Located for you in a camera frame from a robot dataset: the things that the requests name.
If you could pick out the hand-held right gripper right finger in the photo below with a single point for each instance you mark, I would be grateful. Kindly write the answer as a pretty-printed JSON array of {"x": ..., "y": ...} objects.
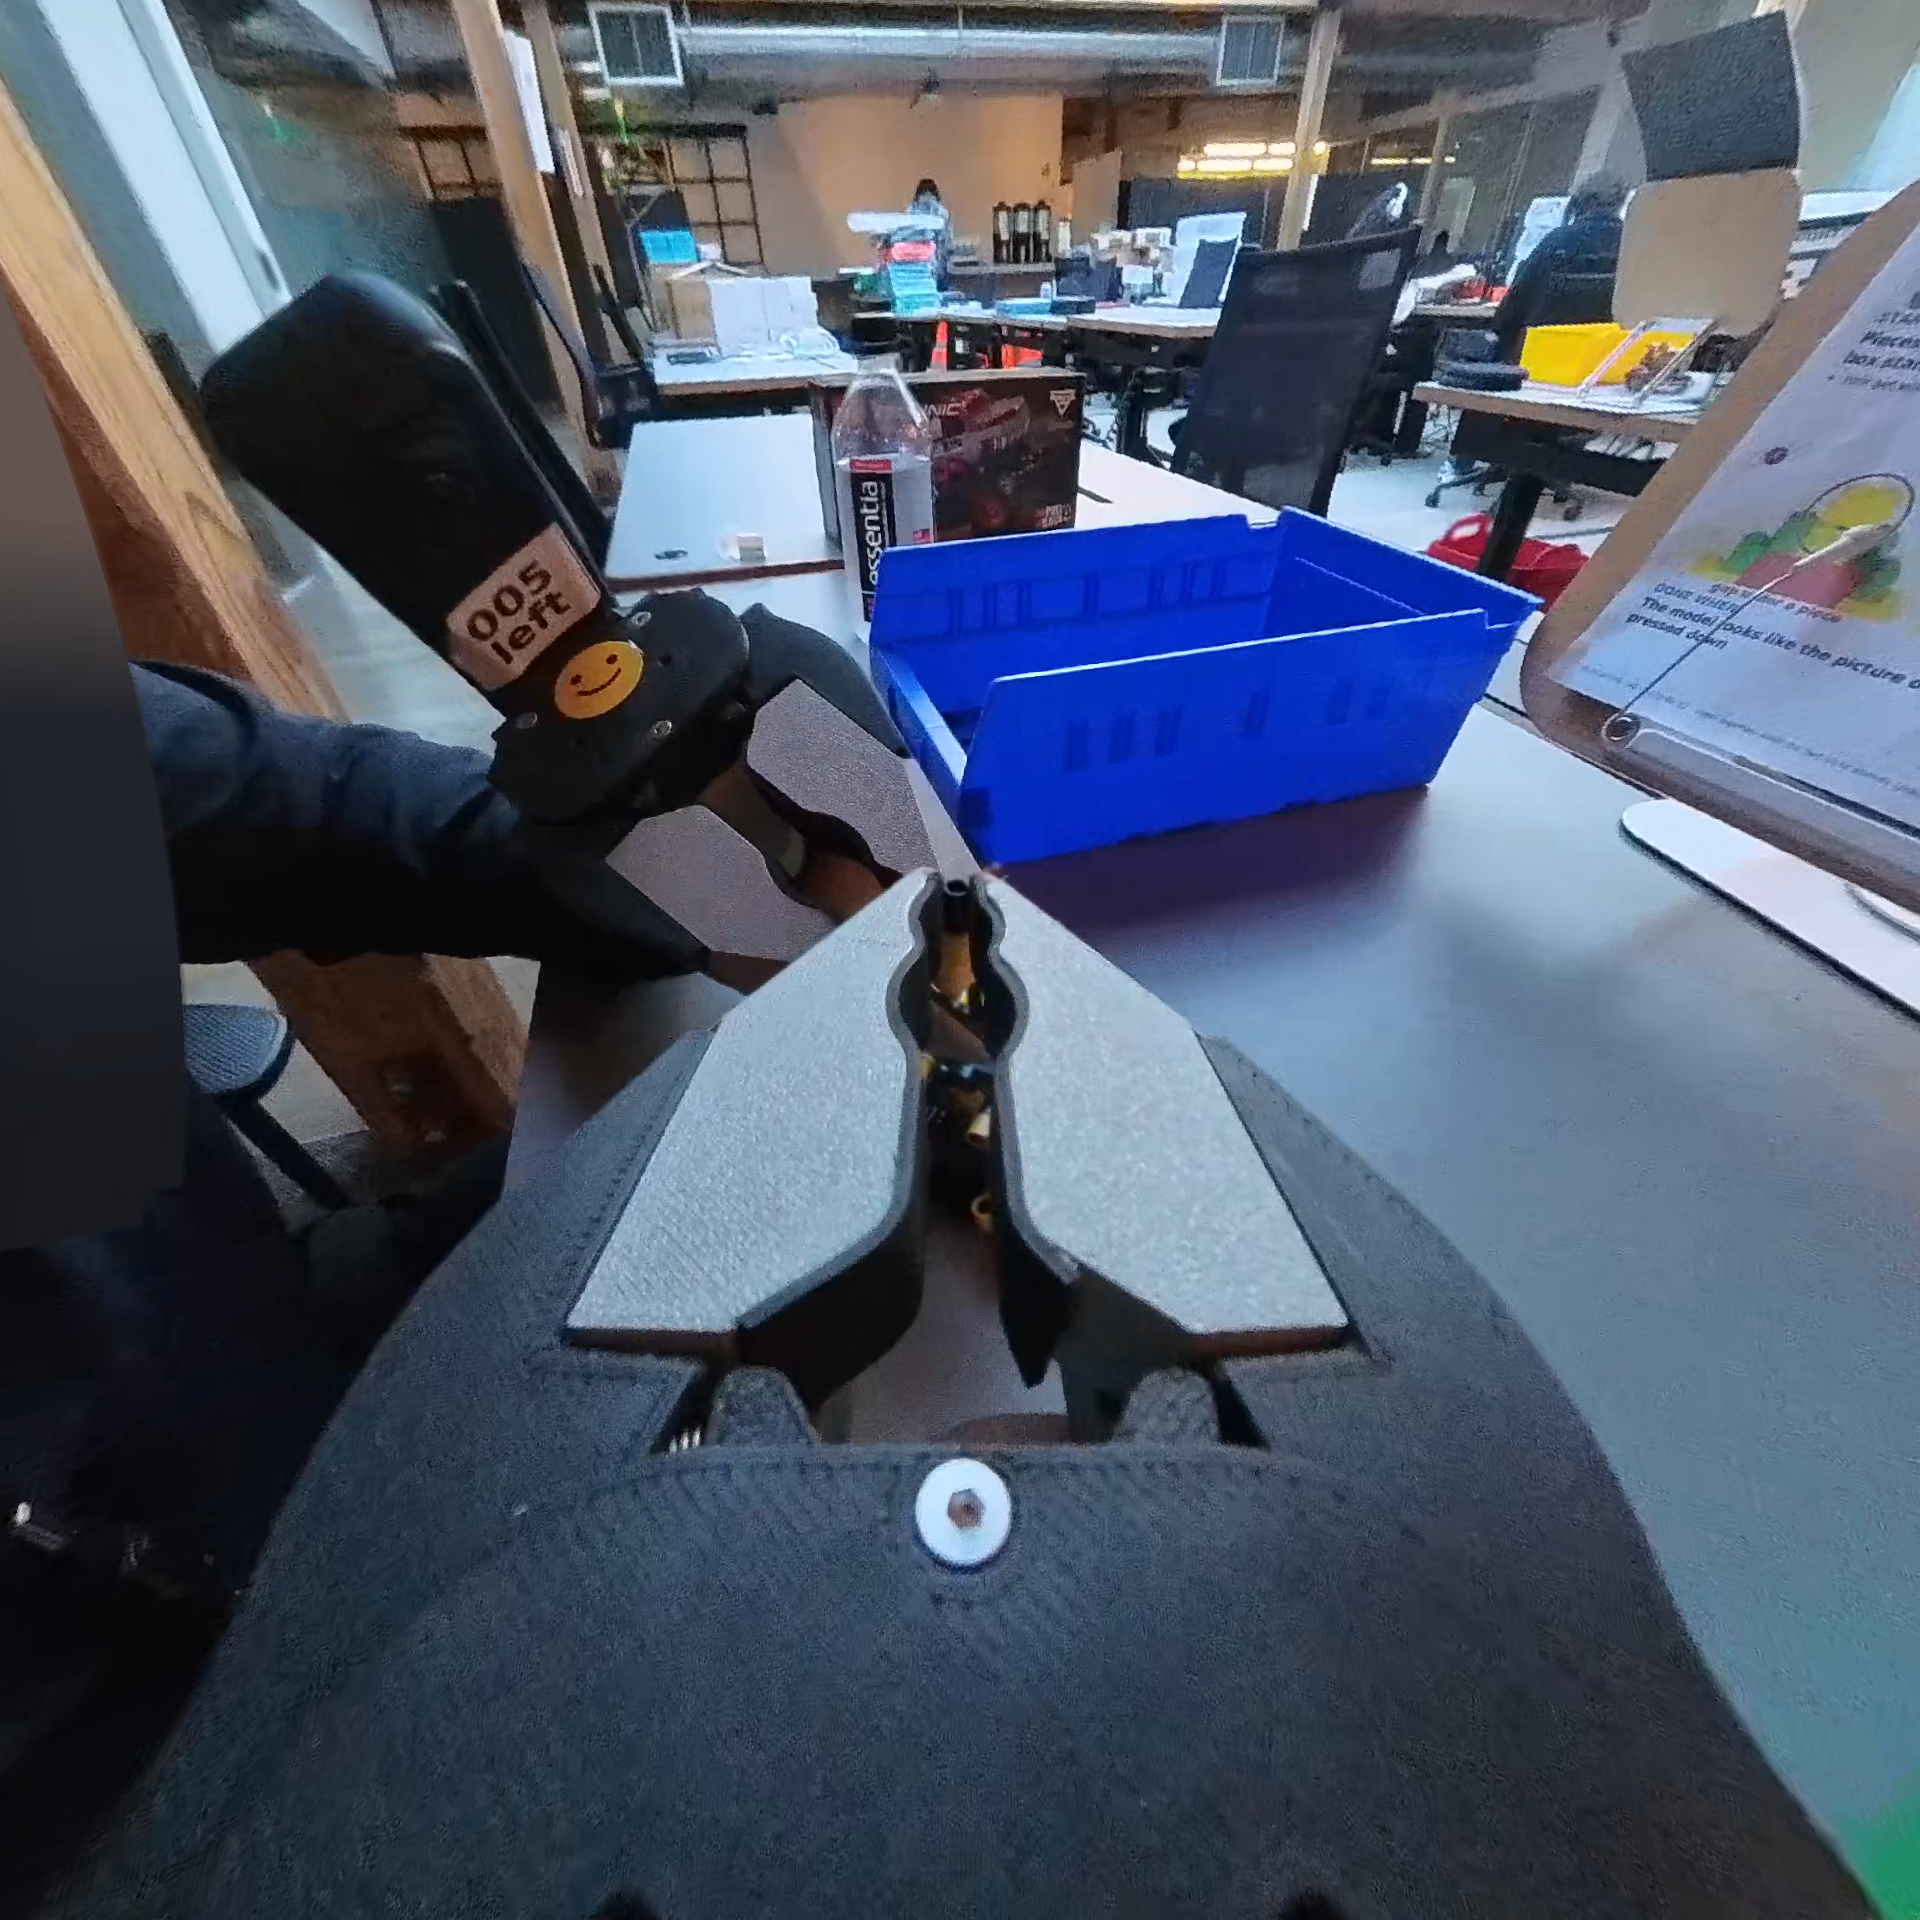
[{"x": 1171, "y": 1184}]

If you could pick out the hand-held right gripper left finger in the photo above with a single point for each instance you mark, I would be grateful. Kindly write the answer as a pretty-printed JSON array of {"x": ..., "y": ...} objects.
[{"x": 750, "y": 1184}]

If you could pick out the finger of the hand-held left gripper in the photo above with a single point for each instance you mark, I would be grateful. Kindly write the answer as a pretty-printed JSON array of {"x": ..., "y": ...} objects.
[
  {"x": 690, "y": 884},
  {"x": 841, "y": 765}
]

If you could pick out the yellow black lego vehicle model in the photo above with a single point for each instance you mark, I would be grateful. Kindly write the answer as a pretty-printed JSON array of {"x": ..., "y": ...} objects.
[{"x": 957, "y": 990}]

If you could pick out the person's left forearm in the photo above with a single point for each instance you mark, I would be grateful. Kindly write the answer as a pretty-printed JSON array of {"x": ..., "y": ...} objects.
[{"x": 344, "y": 810}]

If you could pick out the dark lego set box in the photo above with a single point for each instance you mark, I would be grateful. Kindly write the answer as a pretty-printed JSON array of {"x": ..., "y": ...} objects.
[{"x": 1005, "y": 450}]

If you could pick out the clear water bottle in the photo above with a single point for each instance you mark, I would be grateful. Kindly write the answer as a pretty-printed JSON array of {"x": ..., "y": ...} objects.
[{"x": 882, "y": 510}]

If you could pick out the grey background table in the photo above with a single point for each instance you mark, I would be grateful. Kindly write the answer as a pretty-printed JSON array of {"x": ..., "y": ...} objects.
[{"x": 705, "y": 480}]

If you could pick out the blue plastic bin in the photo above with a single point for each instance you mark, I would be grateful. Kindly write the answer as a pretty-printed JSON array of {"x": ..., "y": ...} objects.
[{"x": 1200, "y": 704}]

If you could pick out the stack of white boxes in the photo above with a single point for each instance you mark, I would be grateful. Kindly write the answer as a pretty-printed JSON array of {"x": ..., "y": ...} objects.
[{"x": 750, "y": 309}]

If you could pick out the white air vent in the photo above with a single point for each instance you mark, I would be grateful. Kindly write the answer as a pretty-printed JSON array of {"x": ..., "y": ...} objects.
[
  {"x": 635, "y": 42},
  {"x": 1250, "y": 50}
]

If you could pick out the blue office chair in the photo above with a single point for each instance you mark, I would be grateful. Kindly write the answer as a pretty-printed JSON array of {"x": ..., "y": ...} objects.
[{"x": 232, "y": 1051}]

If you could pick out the stack of colourful boxes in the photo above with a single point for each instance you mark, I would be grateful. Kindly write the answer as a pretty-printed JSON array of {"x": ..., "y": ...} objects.
[{"x": 913, "y": 271}]

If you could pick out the black office chair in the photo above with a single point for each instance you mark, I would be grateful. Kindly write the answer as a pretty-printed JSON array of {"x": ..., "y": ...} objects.
[{"x": 1305, "y": 375}]

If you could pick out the instruction sheet on stand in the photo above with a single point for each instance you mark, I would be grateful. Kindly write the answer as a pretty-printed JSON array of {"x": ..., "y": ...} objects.
[{"x": 1552, "y": 704}]

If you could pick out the person's dark jacket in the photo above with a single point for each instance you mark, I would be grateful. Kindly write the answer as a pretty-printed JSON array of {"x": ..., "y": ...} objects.
[{"x": 181, "y": 1424}]

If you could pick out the white stand base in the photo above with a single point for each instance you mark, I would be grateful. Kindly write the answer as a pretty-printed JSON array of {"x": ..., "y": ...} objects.
[{"x": 1771, "y": 884}]

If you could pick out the red bin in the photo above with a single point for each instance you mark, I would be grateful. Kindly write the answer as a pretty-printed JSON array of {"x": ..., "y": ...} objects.
[{"x": 1515, "y": 555}]

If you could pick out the wooden background desk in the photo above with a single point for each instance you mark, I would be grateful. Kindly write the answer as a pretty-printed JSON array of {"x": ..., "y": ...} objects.
[{"x": 1561, "y": 413}]

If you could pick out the yellow bin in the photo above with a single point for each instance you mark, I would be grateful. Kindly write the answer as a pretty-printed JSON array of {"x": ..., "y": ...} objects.
[{"x": 1568, "y": 352}]

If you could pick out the printed instruction sheet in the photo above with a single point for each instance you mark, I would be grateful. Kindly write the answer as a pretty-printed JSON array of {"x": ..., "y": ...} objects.
[{"x": 1771, "y": 571}]

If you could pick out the clear plastic box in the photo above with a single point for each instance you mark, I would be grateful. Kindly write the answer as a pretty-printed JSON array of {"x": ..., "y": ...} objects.
[{"x": 1664, "y": 356}]

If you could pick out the tan cardboard sheet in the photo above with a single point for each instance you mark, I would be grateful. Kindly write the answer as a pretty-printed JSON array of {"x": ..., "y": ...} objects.
[{"x": 1695, "y": 249}]

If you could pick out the dark grey panel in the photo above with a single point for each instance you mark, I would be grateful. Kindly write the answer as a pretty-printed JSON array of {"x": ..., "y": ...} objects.
[{"x": 1710, "y": 99}]

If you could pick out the wooden post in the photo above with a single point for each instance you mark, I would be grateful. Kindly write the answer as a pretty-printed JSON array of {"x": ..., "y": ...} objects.
[{"x": 391, "y": 1051}]

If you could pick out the silver ventilation duct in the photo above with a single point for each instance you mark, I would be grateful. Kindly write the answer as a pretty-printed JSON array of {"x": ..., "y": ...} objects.
[{"x": 961, "y": 53}]

